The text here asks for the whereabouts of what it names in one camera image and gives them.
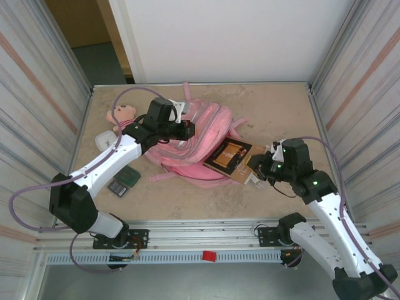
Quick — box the small black card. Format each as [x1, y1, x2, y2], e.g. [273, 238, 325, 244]
[107, 179, 129, 198]

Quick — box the green circuit board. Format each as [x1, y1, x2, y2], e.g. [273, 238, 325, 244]
[114, 166, 141, 188]

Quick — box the pink student backpack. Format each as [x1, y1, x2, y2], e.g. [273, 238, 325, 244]
[142, 81, 251, 188]

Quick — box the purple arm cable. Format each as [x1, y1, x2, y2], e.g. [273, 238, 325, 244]
[9, 87, 163, 274]
[286, 136, 400, 291]

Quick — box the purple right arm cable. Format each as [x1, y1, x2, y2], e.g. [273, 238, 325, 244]
[286, 136, 400, 291]

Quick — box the aluminium frame rail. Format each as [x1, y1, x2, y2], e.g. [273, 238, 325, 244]
[32, 218, 374, 253]

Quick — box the brown wooden door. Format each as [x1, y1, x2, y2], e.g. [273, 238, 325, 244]
[45, 0, 134, 79]

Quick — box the pen in clear package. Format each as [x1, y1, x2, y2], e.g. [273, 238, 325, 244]
[246, 173, 268, 191]

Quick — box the slotted grey cable tray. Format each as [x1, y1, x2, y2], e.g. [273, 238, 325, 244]
[46, 251, 303, 267]

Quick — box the pink plush doll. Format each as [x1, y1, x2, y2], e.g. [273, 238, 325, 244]
[104, 104, 138, 132]

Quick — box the small white plastic box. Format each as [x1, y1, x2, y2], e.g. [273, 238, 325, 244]
[94, 130, 118, 153]

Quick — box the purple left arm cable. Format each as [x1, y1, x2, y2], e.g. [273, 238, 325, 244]
[9, 87, 163, 274]

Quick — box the brown hardcover book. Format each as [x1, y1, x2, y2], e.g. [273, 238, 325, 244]
[202, 136, 266, 186]

